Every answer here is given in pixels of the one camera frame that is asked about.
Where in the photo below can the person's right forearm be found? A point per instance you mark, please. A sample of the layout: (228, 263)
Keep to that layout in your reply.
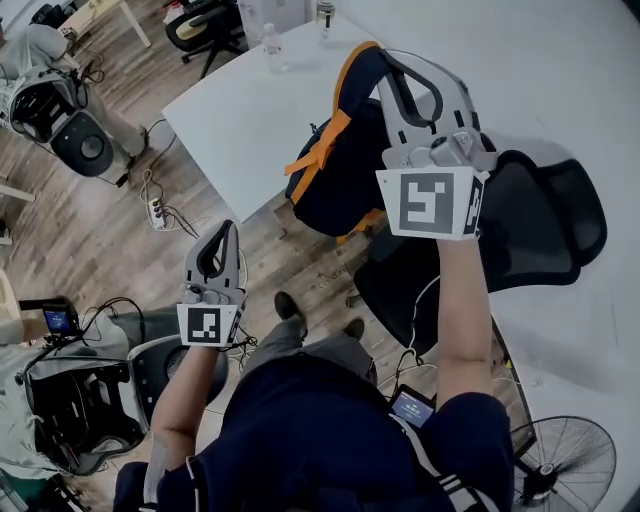
(462, 310)

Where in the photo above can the white cabinet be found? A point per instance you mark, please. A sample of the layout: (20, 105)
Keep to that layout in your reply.
(250, 22)

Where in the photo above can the small black monitor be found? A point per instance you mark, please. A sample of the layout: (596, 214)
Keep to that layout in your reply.
(60, 320)

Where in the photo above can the glass tumbler with dark lid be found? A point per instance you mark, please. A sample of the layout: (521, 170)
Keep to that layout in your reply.
(325, 17)

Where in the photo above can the white power strip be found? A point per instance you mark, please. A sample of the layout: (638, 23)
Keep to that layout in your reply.
(158, 214)

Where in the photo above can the clear plastic water bottle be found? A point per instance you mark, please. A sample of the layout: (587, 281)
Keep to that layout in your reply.
(273, 50)

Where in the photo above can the black mesh office chair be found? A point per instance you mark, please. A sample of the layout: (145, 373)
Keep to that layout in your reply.
(540, 225)

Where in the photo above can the white table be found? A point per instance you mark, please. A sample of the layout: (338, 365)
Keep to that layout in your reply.
(240, 125)

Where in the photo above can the person's navy jacket torso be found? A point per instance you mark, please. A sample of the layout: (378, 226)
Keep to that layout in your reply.
(310, 435)

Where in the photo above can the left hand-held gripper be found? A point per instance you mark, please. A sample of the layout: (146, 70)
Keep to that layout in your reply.
(205, 325)

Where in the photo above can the navy backpack with orange trim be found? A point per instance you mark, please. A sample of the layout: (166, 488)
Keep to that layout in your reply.
(345, 185)

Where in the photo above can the person's left forearm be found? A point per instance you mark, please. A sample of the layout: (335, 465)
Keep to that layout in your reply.
(185, 400)

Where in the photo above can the black pedestal fan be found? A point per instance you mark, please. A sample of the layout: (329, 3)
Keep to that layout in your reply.
(575, 465)

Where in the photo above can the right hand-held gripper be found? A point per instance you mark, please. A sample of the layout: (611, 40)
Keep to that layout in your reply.
(425, 200)

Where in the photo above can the light wooden desk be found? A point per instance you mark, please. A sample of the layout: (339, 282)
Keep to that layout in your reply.
(100, 12)

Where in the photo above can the grey shell equipment pack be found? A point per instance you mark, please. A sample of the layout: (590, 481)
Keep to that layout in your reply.
(82, 145)
(150, 370)

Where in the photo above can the black chair with beige cushion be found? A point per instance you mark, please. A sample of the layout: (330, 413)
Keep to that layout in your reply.
(205, 27)

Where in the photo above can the person's left dark shoe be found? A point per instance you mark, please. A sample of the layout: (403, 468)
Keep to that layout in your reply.
(289, 307)

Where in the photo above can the person's grey trousers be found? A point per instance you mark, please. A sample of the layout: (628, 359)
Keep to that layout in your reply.
(300, 345)

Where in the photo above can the black phone with lit screen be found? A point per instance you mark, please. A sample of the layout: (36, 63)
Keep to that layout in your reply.
(412, 407)

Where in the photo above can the person's right dark shoe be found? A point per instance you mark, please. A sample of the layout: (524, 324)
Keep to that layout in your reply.
(354, 328)

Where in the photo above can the light wooden bench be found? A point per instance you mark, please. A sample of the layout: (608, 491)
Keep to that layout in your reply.
(15, 192)

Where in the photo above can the person's dark shoe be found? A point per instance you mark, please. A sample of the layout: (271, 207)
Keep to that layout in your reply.
(289, 307)
(354, 328)

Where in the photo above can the black power adapter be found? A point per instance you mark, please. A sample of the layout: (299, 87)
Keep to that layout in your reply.
(122, 179)

